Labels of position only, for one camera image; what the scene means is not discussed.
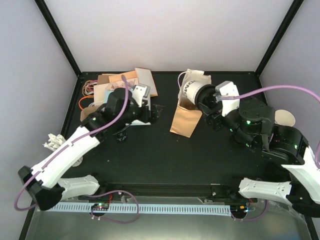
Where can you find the single white paper cup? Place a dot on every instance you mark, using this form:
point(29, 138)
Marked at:
point(190, 90)

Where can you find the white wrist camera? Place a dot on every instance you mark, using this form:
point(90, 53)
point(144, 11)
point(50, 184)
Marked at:
point(141, 94)
point(226, 93)

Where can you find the brown white flat paper bag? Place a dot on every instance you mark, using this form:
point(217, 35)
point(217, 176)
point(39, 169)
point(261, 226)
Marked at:
point(145, 77)

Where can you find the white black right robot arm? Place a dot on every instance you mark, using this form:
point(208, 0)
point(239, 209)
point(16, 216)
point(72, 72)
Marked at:
point(252, 124)

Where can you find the tall white cup stack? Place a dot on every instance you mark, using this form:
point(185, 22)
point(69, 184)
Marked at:
point(284, 118)

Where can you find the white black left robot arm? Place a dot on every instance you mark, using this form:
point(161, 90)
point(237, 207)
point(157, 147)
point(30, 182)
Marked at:
point(44, 181)

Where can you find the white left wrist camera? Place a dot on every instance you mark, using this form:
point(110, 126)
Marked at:
point(141, 94)

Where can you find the black plastic cup lid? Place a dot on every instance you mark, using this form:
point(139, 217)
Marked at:
point(206, 96)

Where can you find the black enclosure frame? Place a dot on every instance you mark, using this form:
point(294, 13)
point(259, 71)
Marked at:
point(42, 6)

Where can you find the bundle of bag handles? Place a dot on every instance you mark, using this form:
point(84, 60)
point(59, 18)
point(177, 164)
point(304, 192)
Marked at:
point(87, 91)

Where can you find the brown paper takeout bag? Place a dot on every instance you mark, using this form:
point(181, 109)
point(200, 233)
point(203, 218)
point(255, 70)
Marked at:
point(185, 121)

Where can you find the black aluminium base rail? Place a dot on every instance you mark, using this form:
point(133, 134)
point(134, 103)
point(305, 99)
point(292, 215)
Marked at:
point(215, 192)

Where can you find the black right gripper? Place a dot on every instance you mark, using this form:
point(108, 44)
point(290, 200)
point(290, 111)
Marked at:
point(218, 125)

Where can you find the light blue cable duct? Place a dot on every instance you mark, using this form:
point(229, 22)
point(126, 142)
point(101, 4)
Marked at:
point(132, 208)

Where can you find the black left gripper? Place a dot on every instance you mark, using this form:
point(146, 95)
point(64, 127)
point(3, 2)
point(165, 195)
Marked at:
point(154, 116)

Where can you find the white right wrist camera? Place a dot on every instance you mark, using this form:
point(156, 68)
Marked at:
point(226, 93)

